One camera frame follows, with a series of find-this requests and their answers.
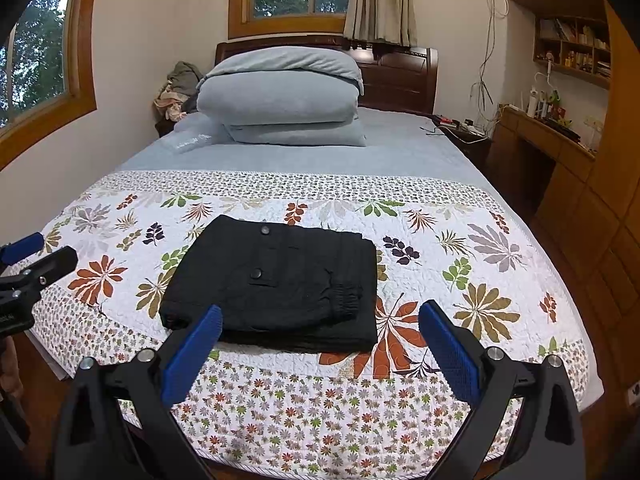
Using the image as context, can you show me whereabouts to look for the person's left hand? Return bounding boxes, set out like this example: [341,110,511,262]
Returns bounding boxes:
[0,337,25,402]

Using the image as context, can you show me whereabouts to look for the books and bottles on shelf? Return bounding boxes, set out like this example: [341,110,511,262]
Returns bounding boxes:
[537,17,612,79]

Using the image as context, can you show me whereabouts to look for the pile of crumpled clothes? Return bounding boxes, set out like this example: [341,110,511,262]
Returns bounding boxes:
[152,61,203,123]

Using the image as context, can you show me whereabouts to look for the dark nightstand with cables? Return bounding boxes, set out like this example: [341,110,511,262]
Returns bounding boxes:
[432,114,493,167]

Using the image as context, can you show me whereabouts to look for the stack of grey pillows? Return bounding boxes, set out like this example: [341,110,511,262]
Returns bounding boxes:
[196,46,368,148]

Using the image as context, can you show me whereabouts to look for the bottles and clutter on desk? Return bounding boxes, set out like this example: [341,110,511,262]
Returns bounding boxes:
[510,72,575,128]

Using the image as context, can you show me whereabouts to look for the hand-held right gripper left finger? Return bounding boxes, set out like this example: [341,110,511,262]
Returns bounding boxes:
[52,304,224,480]

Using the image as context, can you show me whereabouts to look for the black quilted pants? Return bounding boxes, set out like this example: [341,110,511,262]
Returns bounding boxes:
[159,215,378,356]

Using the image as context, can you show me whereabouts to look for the built-in wooden desk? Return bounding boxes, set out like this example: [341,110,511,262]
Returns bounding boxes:
[487,105,598,222]

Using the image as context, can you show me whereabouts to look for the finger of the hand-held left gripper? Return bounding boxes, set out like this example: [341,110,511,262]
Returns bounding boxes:
[0,232,46,266]
[0,246,79,307]

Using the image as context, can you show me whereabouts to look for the floral quilted bedspread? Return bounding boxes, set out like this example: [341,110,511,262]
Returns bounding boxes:
[27,170,603,463]

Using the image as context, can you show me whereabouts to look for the grey-blue bed sheet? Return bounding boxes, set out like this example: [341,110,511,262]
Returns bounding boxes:
[117,107,493,181]

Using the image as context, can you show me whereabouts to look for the beige curtain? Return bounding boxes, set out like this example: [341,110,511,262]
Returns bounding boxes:
[344,0,418,48]

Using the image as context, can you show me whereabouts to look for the hanging white cables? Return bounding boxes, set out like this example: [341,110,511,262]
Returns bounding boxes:
[470,0,511,122]

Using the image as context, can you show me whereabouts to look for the wooden side window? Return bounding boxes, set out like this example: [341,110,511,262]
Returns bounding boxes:
[0,0,103,171]

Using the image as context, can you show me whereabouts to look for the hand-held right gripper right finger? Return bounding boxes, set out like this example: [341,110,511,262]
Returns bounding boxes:
[417,300,586,480]

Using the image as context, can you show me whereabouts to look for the clear plastic bag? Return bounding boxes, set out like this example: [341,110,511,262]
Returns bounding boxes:
[170,127,215,155]

